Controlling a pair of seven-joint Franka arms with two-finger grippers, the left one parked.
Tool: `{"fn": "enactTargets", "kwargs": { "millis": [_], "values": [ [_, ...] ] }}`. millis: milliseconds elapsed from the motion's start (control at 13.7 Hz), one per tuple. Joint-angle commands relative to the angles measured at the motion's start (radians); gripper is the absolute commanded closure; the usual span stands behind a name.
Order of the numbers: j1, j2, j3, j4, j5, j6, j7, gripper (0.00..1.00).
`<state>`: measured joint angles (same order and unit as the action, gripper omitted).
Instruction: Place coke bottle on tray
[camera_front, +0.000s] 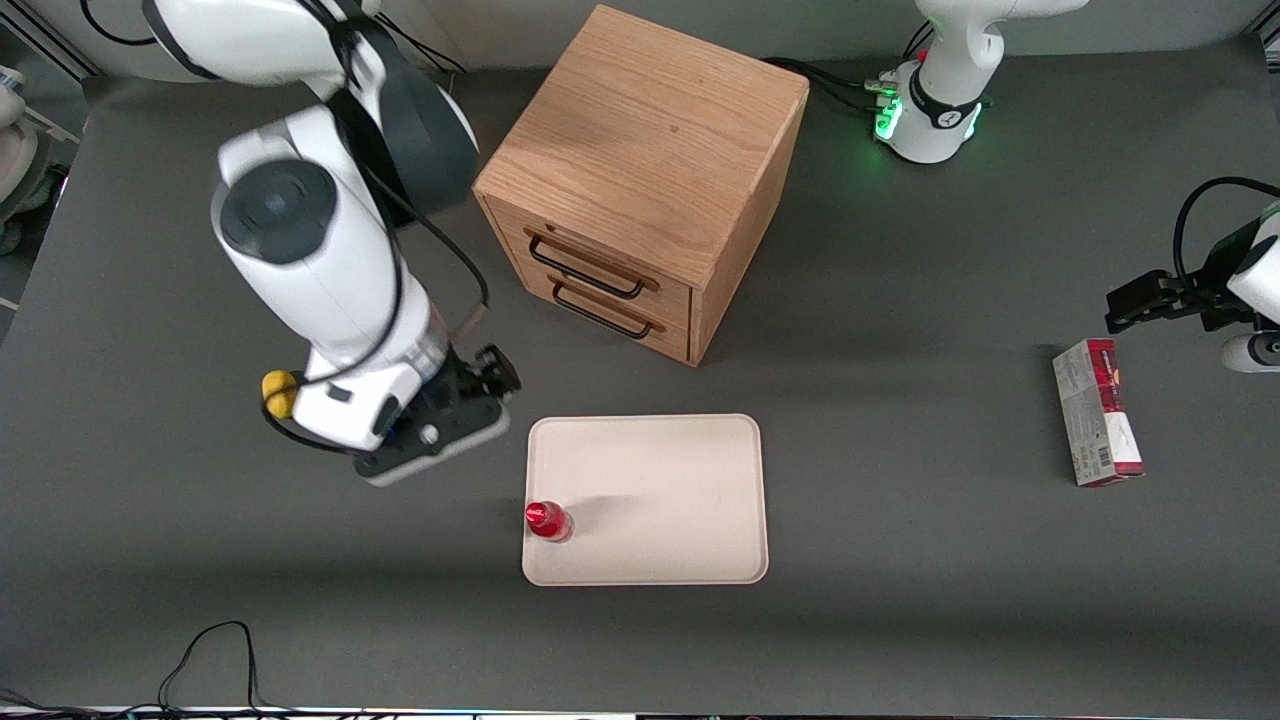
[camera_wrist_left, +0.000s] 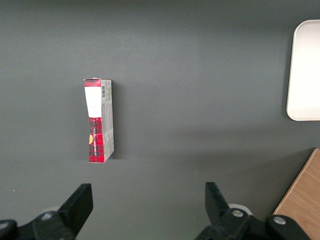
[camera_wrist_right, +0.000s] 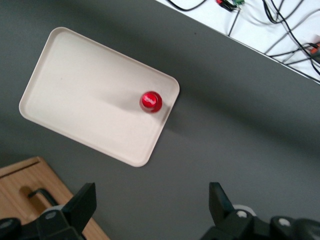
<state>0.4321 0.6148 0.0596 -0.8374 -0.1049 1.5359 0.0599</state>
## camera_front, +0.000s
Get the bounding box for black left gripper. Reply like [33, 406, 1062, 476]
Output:
[1105, 220, 1263, 335]

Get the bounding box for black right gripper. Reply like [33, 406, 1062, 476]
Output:
[437, 343, 523, 426]

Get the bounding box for red coke bottle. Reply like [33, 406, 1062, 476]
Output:
[525, 501, 574, 544]

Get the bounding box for beige rectangular tray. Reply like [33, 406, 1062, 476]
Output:
[521, 413, 771, 587]

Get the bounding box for red and grey carton box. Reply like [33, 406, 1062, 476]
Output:
[1052, 338, 1146, 488]

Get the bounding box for wooden drawer front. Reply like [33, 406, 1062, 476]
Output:
[483, 198, 694, 323]
[510, 262, 692, 364]

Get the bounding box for yellow lemon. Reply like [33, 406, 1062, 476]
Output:
[261, 370, 301, 419]

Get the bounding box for wooden drawer cabinet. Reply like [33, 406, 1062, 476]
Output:
[472, 4, 811, 368]

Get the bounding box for dark grey table mat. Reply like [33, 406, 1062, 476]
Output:
[0, 35, 1280, 713]

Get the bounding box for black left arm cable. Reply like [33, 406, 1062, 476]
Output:
[1173, 176, 1280, 296]

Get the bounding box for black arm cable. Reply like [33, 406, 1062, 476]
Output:
[78, 0, 491, 456]
[1173, 176, 1280, 296]

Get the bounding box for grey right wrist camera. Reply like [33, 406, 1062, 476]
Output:
[353, 398, 511, 489]

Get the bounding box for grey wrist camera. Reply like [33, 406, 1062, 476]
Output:
[1220, 332, 1280, 374]
[353, 398, 511, 489]

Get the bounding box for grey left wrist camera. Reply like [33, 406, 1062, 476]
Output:
[1220, 332, 1280, 374]

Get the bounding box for black metal drawer handle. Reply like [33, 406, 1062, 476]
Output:
[548, 272, 666, 341]
[527, 228, 661, 301]

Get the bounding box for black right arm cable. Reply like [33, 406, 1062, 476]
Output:
[78, 0, 491, 456]

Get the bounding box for black right base cables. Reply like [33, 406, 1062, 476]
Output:
[385, 12, 471, 77]

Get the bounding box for black base cables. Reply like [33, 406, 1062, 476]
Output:
[763, 20, 936, 116]
[385, 12, 471, 77]

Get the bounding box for thin black table cable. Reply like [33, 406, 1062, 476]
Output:
[0, 620, 301, 720]

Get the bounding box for black left base cables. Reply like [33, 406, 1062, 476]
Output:
[763, 20, 936, 116]

